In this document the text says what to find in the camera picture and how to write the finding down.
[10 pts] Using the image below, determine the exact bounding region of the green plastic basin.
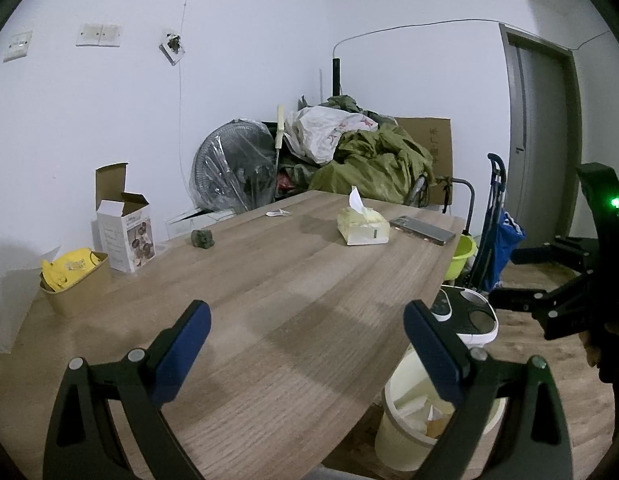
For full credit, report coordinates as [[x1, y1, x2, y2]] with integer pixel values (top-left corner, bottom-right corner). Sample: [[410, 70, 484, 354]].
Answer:
[[443, 234, 479, 282]]

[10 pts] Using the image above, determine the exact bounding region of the pale yellow tissue pack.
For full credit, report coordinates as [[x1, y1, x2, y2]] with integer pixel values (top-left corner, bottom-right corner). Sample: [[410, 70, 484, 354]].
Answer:
[[337, 186, 391, 247]]

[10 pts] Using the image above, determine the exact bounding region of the cream plastic waste bin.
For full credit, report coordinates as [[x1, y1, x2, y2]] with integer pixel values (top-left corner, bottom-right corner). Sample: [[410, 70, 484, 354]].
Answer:
[[374, 347, 507, 472]]

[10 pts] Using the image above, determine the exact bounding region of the metal folding chair frame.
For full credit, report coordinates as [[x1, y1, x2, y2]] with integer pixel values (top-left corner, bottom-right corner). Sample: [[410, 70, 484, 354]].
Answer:
[[404, 172, 477, 233]]

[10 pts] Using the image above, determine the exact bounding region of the black wall cable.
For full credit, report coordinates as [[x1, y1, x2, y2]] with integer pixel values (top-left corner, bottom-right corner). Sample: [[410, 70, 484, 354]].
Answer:
[[332, 18, 615, 61]]

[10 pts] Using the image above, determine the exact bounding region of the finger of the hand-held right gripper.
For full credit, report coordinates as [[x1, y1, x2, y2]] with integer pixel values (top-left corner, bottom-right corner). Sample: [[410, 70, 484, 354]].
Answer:
[[488, 287, 557, 315], [509, 239, 597, 267]]

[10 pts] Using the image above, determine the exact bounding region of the blue shopping trolley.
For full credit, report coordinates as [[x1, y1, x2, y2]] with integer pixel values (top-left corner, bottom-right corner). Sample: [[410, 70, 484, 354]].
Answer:
[[469, 153, 527, 295]]

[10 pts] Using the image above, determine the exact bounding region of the white printed plastic bag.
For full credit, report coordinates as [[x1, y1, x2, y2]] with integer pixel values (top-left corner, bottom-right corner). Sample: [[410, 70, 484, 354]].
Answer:
[[284, 106, 379, 165]]

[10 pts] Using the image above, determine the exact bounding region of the thin hanging wall cable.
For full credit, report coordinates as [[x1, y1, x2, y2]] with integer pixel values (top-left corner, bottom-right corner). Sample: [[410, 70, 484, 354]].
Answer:
[[176, 0, 200, 208]]

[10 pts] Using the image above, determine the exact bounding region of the grey smartphone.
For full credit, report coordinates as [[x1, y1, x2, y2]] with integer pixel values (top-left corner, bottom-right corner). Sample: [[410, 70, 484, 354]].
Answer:
[[389, 215, 457, 247]]

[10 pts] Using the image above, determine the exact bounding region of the white open carton box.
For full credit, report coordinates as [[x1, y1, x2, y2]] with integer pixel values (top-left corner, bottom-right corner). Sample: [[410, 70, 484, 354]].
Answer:
[[92, 162, 156, 274]]

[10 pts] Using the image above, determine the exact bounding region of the double white wall switch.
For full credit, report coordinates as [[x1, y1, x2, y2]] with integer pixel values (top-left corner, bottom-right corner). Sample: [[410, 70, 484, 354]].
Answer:
[[76, 23, 122, 48]]

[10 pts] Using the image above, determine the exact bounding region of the grey interior door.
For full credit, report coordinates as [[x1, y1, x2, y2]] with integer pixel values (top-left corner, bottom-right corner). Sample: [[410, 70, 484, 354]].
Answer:
[[498, 22, 585, 241]]

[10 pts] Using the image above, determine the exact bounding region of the brown paper bowl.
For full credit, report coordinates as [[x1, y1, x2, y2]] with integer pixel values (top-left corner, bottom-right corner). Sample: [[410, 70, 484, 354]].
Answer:
[[39, 251, 113, 318]]

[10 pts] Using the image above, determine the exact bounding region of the yellow packet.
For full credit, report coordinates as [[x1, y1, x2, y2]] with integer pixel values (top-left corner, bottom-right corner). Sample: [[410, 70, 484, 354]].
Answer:
[[40, 247, 102, 292]]

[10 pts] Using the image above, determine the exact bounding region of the cream plastic stick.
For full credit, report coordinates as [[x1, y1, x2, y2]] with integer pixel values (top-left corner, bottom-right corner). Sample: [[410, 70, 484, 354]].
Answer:
[[275, 104, 287, 166]]

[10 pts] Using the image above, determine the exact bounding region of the brown cardboard box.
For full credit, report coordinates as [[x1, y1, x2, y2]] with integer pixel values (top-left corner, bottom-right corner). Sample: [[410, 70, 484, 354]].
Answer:
[[393, 117, 454, 196]]

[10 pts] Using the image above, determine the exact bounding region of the broken wall socket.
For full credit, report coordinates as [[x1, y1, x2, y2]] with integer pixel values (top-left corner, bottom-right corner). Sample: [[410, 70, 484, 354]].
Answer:
[[158, 32, 186, 67]]

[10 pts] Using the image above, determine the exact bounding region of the single white wall switch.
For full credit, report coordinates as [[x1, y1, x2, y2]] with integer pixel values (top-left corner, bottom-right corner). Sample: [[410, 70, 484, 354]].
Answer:
[[2, 31, 34, 63]]

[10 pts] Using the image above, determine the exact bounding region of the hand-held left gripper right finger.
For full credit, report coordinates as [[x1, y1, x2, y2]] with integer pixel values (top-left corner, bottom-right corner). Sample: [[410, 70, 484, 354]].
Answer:
[[403, 300, 575, 480]]

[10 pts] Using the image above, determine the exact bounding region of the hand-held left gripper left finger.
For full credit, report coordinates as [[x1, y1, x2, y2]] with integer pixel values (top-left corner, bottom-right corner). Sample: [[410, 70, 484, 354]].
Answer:
[[42, 300, 212, 480]]

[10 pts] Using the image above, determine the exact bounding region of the plastic-wrapped electric fan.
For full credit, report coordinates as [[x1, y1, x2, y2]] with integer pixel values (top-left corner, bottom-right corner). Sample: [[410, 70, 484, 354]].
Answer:
[[189, 119, 280, 213]]

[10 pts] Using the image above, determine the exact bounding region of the white kitchen appliance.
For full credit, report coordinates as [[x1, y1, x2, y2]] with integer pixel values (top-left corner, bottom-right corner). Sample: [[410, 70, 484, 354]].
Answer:
[[429, 286, 500, 347]]

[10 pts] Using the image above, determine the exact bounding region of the olive green cloth pile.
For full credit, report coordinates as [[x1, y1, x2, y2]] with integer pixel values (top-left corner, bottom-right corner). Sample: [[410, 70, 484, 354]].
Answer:
[[289, 94, 436, 207]]

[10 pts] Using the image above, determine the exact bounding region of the person's right hand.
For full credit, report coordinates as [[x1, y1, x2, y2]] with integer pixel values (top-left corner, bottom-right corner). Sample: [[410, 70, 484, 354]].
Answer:
[[583, 327, 615, 377]]

